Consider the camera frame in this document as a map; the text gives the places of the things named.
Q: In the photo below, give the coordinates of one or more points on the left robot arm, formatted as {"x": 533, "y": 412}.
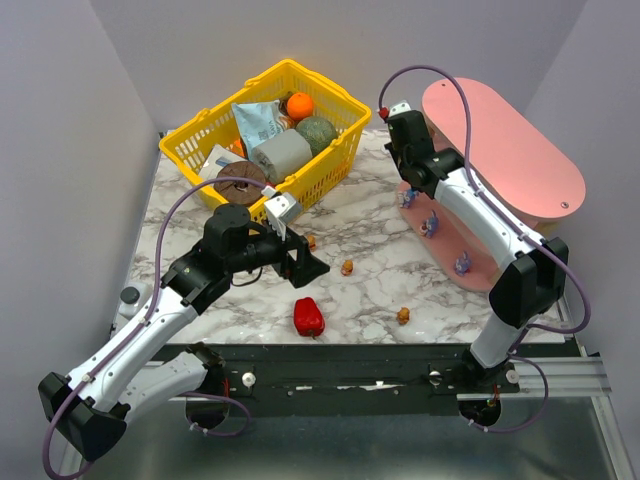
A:
{"x": 92, "y": 404}

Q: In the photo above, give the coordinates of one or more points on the pink three-tier shelf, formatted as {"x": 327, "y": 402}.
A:
{"x": 535, "y": 180}

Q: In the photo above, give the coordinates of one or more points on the black mounting rail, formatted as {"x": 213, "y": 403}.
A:
{"x": 349, "y": 380}

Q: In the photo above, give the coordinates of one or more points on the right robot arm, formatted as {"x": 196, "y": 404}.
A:
{"x": 532, "y": 268}

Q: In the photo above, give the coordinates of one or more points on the white package blue handle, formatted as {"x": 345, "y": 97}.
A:
{"x": 218, "y": 158}

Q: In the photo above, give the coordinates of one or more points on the green melon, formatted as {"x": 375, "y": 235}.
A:
{"x": 318, "y": 132}

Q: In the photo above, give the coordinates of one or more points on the white bottle black cap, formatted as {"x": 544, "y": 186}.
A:
{"x": 132, "y": 298}

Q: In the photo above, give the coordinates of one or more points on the purple bunny toy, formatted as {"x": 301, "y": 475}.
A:
{"x": 463, "y": 264}

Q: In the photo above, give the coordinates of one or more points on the grey paper towel roll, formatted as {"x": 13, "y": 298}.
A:
{"x": 282, "y": 155}

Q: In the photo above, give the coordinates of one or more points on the orange fruit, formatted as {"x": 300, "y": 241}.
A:
{"x": 299, "y": 106}
{"x": 238, "y": 148}

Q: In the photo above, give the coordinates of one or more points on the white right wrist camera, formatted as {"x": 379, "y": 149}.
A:
{"x": 385, "y": 113}

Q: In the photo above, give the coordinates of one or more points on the yellow plastic shopping basket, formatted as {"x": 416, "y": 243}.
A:
{"x": 189, "y": 145}

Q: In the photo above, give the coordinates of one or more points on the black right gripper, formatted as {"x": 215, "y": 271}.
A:
{"x": 405, "y": 133}

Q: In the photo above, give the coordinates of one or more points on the red bell pepper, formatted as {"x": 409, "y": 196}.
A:
{"x": 308, "y": 319}

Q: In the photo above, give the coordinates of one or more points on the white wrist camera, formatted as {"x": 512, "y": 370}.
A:
{"x": 385, "y": 113}
{"x": 281, "y": 209}

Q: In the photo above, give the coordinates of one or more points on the light blue chips bag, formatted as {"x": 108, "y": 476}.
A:
{"x": 257, "y": 122}

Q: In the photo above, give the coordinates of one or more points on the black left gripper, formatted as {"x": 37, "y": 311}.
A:
{"x": 293, "y": 257}

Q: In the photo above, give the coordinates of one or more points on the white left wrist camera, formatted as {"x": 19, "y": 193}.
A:
{"x": 281, "y": 209}

